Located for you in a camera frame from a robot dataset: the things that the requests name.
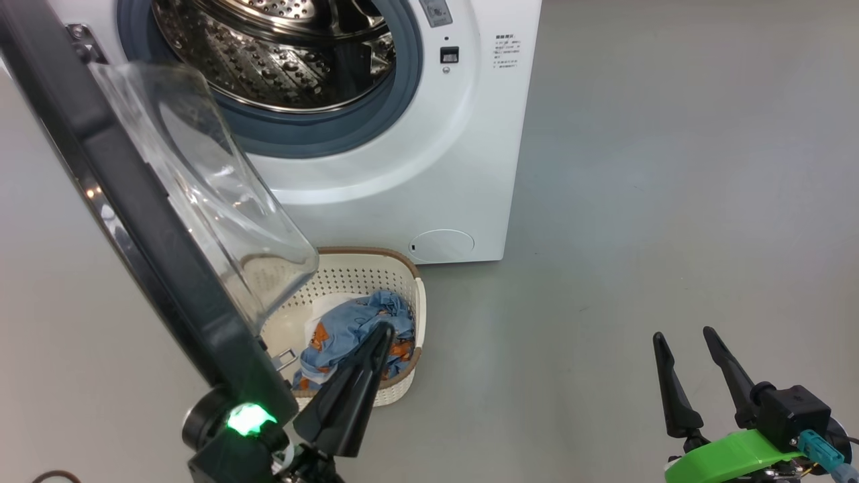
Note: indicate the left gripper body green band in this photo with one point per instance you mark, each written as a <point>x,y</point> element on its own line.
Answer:
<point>295,463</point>

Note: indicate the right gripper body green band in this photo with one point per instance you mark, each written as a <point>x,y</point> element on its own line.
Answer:
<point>731,459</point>

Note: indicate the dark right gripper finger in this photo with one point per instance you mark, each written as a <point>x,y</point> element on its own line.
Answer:
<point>676,402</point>
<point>735,382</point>

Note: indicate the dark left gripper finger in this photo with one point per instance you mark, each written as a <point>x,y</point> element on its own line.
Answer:
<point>349,402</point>

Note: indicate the blue garment with orange print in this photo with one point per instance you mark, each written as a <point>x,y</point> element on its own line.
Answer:
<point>349,329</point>

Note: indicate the white garment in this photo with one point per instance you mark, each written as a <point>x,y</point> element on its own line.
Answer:
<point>319,315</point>

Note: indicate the black round glass washer door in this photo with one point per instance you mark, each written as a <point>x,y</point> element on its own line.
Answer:
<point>154,255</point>

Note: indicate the white front-load washing machine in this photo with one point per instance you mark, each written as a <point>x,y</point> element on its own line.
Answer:
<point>416,168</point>

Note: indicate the stainless steel washing machine drum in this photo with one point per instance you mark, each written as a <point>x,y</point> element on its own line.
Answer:
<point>268,60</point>

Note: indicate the black door latch socket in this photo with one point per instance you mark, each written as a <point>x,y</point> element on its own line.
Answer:
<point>449,55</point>

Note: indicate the metal door hinge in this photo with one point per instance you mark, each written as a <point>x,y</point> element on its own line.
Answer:
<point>86,43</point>

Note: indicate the cream perforated laundry basket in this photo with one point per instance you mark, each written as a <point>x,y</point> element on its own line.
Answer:
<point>402,282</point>

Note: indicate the round white filter cover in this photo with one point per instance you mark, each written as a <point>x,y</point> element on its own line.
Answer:
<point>441,245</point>

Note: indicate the printed text warning label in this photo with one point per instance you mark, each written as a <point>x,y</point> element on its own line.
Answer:
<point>508,52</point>

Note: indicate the grey rectangular rim sticker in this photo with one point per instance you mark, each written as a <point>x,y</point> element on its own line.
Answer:
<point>436,12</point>

